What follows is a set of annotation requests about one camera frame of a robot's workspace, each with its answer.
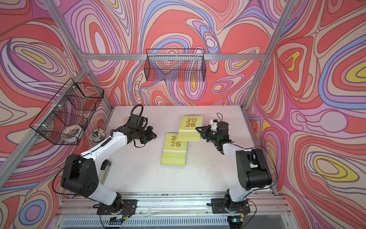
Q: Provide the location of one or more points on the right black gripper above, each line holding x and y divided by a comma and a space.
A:
204, 131

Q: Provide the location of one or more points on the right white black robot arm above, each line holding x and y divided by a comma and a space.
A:
252, 167

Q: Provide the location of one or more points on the black wire basket back wall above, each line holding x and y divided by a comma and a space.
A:
175, 65

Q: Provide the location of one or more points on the black wire basket wall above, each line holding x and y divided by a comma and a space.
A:
75, 103
175, 65

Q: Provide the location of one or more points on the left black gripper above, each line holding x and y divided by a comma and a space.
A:
152, 135

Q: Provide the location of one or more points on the black wire basket left wall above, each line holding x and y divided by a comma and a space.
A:
75, 103

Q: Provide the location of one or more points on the tape roll in basket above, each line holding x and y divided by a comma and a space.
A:
71, 133

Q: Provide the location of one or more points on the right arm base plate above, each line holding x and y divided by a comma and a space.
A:
226, 206

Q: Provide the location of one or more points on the aluminium front rail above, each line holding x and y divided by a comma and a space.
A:
179, 211

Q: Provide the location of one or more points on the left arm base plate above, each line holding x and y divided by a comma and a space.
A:
125, 207

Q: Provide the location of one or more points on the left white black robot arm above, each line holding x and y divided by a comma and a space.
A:
81, 172

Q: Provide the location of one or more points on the green calendar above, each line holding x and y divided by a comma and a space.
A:
174, 152
187, 128

